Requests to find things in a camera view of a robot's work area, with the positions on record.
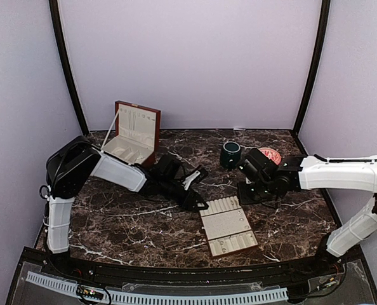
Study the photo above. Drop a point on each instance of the black front table rail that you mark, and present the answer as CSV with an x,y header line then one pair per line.
x,y
292,272

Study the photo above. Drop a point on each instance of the white slotted cable duct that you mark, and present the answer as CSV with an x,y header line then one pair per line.
x,y
93,295

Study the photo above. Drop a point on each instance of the red open jewelry box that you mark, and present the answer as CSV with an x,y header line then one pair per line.
x,y
134,134

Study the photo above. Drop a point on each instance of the dark green mug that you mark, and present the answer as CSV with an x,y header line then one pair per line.
x,y
230,155

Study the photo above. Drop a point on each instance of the left black frame post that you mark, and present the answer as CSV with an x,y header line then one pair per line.
x,y
66,68

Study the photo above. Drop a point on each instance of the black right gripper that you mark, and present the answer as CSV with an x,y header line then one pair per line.
x,y
244,199

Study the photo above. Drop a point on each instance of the black frame post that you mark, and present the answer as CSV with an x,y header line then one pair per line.
x,y
314,66
66,68

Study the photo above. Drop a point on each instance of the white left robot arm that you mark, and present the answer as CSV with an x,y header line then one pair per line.
x,y
68,169

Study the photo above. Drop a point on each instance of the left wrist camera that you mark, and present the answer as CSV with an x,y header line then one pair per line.
x,y
170,169

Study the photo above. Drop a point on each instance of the red jewelry tray insert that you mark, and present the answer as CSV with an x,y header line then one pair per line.
x,y
227,227

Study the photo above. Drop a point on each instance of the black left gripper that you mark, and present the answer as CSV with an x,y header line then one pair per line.
x,y
188,205

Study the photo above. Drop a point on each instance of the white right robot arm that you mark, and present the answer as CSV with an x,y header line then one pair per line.
x,y
307,173

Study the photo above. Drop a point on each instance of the right black frame post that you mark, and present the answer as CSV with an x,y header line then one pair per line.
x,y
314,66

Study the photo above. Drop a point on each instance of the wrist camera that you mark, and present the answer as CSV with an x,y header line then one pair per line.
x,y
257,166
170,169

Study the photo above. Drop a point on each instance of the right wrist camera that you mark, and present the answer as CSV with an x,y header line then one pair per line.
x,y
257,166

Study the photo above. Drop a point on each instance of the red white patterned bowl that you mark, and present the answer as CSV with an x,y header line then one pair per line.
x,y
271,154

